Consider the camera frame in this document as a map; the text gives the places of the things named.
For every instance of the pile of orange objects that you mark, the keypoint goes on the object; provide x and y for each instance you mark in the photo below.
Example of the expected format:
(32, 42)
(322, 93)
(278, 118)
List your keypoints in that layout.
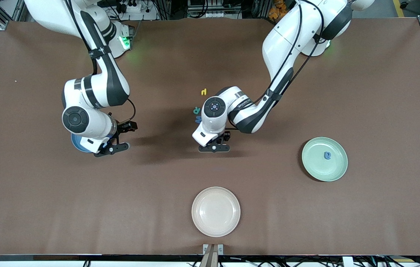
(276, 11)

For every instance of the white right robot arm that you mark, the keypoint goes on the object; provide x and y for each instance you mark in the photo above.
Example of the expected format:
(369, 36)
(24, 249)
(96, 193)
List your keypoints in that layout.
(98, 89)

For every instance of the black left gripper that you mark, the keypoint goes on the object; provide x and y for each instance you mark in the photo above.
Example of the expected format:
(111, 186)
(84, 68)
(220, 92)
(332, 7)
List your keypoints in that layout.
(225, 136)

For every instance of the white power strip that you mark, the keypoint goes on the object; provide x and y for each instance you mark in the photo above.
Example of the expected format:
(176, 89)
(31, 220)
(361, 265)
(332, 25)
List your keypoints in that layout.
(132, 8)

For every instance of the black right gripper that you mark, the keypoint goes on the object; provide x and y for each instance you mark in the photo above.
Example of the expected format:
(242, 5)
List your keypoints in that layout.
(124, 128)

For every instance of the green plate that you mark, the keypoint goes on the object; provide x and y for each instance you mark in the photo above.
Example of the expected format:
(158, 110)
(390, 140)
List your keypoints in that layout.
(315, 165)

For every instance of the blue foam letter w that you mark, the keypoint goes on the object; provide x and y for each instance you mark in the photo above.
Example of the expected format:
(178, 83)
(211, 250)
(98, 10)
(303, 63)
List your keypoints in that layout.
(197, 119)

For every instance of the cream plate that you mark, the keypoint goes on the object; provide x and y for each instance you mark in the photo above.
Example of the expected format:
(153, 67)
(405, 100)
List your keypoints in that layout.
(216, 211)

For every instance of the teal foam letter R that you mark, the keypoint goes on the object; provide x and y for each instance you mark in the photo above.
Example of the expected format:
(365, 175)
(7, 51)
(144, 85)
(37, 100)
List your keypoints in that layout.
(196, 110)

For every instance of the metal table edge bracket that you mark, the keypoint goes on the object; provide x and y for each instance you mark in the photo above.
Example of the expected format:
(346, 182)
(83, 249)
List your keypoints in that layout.
(213, 249)

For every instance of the yellow foam letter n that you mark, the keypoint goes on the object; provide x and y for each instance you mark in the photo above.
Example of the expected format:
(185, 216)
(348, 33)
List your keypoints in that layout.
(203, 91)

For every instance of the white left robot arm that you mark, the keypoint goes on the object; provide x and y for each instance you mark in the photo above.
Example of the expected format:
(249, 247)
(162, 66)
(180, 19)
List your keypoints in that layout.
(288, 40)

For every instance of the blue plate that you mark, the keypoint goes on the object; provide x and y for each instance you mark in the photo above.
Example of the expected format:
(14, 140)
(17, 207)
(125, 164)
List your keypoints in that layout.
(77, 145)

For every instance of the blue foam letter a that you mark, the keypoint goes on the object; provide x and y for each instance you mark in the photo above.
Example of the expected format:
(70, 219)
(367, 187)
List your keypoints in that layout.
(327, 156)

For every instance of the white electronics box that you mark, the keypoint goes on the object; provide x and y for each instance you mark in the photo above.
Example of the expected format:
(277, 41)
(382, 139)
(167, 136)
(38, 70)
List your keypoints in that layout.
(210, 14)

